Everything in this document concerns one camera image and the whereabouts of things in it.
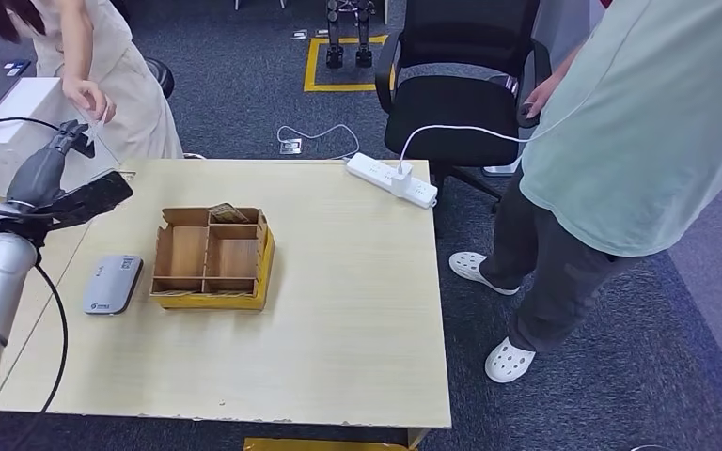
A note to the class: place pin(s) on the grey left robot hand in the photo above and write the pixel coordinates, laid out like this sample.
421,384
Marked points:
40,174

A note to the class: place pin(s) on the person's hand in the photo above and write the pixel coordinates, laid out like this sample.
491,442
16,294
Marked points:
84,93
540,96

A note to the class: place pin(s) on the autumn print hotel key card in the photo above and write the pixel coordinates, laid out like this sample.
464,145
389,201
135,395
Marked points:
129,175
227,214

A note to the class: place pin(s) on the person's forearm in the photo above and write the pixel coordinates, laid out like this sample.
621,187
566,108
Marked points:
77,37

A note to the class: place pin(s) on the person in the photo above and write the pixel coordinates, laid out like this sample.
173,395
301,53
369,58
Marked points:
137,93
635,143

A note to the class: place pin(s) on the grey card reader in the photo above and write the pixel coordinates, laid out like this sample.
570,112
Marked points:
112,285

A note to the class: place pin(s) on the white desk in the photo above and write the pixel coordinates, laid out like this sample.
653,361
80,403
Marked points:
25,99

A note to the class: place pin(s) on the black round stool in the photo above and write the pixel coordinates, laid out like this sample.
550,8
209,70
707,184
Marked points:
161,76

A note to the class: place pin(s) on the black office chair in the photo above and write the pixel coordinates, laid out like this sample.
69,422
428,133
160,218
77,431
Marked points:
454,112

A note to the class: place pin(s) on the white charger plug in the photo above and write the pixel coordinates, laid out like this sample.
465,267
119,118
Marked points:
401,182

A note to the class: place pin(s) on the white furniture legs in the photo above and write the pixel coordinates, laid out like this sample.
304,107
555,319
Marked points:
237,5

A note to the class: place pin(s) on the white clog shoe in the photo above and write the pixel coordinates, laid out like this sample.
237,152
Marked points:
472,266
506,361

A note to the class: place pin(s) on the white power strip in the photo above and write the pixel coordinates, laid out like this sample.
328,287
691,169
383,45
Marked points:
370,173

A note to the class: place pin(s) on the wooden compartment box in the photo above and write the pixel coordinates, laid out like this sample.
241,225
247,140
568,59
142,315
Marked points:
208,300

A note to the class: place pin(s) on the black robot legs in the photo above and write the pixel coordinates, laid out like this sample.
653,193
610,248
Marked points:
335,50

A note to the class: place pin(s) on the metal floor socket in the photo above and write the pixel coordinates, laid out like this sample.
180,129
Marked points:
290,147

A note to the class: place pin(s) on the metal floor plate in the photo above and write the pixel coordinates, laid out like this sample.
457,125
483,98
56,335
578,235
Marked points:
299,35
321,33

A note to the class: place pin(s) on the yellow floor tape square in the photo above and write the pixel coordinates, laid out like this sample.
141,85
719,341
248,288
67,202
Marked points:
310,68

